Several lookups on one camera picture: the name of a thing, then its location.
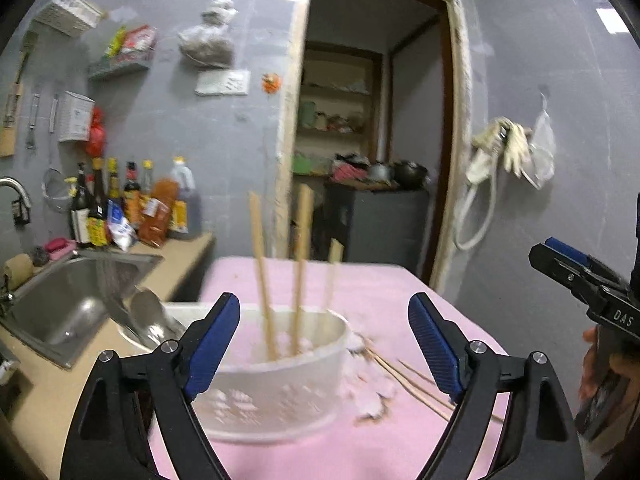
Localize grey wall shelf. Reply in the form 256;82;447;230
87;52;153;81

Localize curved steel faucet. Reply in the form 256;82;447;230
0;176;33;226

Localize red snack packet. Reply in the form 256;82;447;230
122;25;157;53

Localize dark bottle white label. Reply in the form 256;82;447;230
70;162;92;246

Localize steel kitchen sink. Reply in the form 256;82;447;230
0;250;165;368

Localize worn door frame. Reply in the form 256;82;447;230
272;0;473;293

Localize wooden knife holder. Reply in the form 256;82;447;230
0;32;38;157

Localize hanging white mesh bag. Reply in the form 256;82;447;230
525;92;557;190

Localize black cooking pot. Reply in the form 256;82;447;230
395;160;430;190

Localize yellow pump dispenser bottle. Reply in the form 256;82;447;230
65;176;80;241

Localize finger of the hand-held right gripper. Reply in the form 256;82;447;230
545;237;631;288
529;242;621;311

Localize white power socket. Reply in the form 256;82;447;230
222;70;251;95

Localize dark bottle yellow cap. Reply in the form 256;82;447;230
106;157;123;202

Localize hanging mesh strainer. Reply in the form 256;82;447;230
41;94;76;200

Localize white sprayer hose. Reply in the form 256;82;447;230
454;147;498;251

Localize red plastic bag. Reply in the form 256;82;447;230
85;107;108;158

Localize white rubber gloves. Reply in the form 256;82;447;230
472;116;533;178

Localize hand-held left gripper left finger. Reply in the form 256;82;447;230
60;291;242;480

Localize white wall basket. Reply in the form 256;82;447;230
32;0;103;38

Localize person's right hand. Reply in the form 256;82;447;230
580;327;640;403

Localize hanging metal peeler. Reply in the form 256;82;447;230
26;94;41;150

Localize beige loofah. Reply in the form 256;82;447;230
2;253;33;291

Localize orange spice bag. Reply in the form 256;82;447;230
139;178;180;247

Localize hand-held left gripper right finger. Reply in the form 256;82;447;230
407;292;586;480

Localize metal fork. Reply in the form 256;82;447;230
97;257;153;348

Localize white wall switch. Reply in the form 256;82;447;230
195;71;226;96

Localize green snack packet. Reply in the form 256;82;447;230
104;25;127;58

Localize metal cooking pot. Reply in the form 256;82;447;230
367;161;396;183

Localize beige kitchen counter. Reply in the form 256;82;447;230
0;232;216;480

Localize tall dark sauce bottle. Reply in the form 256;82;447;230
87;158;110;247

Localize white plastic utensil basket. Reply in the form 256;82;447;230
117;302;351;443

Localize pink tablecloth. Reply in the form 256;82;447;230
147;256;513;480

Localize wooden storage shelf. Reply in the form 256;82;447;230
295;42;383;176

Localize hanging clear plastic bag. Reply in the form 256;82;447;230
177;0;236;68

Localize white wall box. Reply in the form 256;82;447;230
57;91;96;143

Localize dark bottle red label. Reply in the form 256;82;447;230
122;161;142;231

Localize white blue salt bag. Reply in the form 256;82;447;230
107;200;138;251

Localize dark cabinet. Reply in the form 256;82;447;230
322;182;431;276

